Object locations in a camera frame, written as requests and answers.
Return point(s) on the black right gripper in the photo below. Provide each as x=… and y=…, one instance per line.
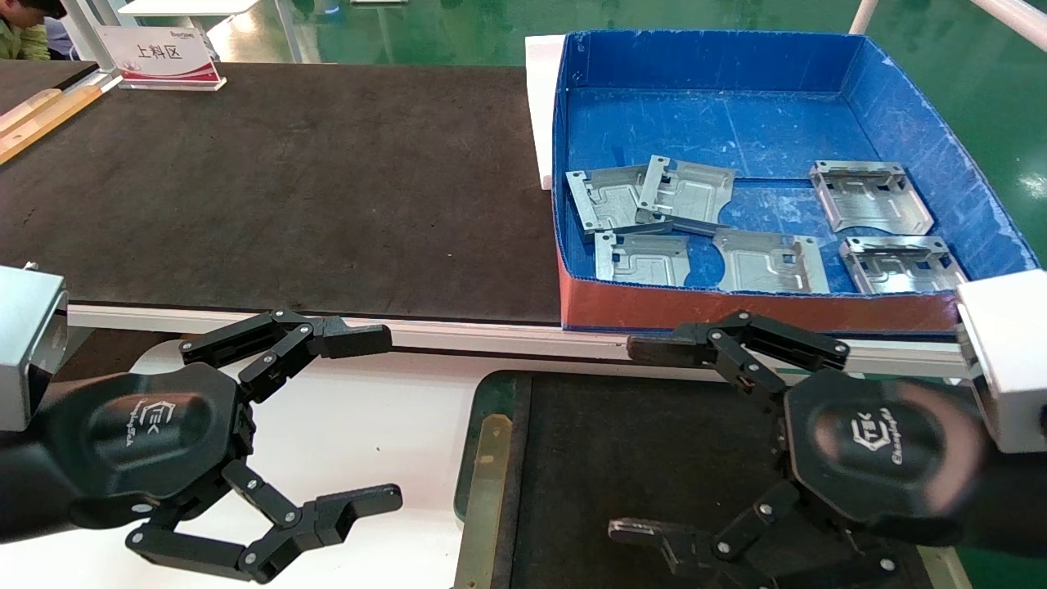
x=883, y=450

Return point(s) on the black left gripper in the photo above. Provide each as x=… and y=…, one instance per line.
x=155, y=433

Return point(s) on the stamped sheet metal part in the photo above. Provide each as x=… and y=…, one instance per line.
x=871, y=200
x=904, y=266
x=769, y=263
x=691, y=192
x=642, y=260
x=601, y=200

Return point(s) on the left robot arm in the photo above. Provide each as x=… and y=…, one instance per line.
x=24, y=491

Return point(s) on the brass metal strip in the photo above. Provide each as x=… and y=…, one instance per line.
x=487, y=491

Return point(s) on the large black rubber mat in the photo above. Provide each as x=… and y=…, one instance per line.
x=286, y=188

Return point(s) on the blue corrugated plastic box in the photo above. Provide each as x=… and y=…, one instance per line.
x=736, y=123

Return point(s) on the brown wooden strip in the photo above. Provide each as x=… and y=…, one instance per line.
x=49, y=123

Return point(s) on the white red sign card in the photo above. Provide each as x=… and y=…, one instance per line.
x=159, y=56

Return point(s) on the white foam board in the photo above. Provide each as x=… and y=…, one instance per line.
x=541, y=106

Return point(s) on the light wooden strip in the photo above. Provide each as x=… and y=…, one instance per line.
x=29, y=110

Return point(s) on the white table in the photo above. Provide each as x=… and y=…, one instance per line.
x=188, y=6

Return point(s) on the person in green shirt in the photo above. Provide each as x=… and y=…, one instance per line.
x=24, y=37

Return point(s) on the aluminium conveyor rail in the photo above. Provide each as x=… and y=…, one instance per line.
x=491, y=337

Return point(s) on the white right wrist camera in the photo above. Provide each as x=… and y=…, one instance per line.
x=1010, y=360

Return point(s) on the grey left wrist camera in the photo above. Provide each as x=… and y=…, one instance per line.
x=29, y=343

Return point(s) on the white metal frame post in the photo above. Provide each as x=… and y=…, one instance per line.
x=86, y=33

